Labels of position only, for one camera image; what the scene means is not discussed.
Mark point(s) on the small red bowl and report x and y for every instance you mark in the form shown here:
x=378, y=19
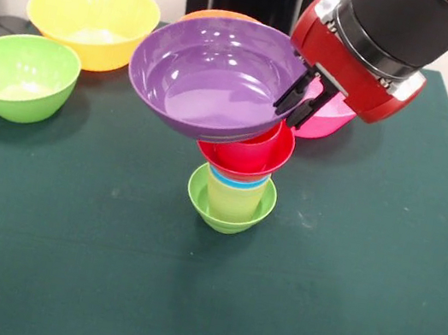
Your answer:
x=283, y=152

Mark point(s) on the blue cup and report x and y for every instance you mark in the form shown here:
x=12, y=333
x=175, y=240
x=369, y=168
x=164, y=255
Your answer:
x=238, y=184

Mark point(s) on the small green bowl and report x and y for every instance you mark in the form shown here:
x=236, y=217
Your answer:
x=227, y=225

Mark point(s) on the dark green tablecloth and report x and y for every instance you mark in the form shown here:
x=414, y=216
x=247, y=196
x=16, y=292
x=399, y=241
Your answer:
x=141, y=292

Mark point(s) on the yellow cup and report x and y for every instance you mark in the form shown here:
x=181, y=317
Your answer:
x=232, y=204

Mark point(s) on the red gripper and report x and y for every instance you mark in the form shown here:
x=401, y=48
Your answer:
x=346, y=67

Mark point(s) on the orange bowl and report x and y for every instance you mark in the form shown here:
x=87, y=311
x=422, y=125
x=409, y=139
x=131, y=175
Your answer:
x=216, y=13

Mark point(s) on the large yellow bowl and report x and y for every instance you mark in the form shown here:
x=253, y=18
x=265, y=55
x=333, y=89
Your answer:
x=94, y=14

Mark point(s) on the purple bowl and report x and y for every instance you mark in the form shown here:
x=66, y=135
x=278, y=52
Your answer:
x=203, y=86

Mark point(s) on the large pink bowl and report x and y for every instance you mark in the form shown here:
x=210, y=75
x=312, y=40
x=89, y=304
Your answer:
x=327, y=125

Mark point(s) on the large green bowl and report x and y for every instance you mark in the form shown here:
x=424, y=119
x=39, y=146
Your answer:
x=14, y=78

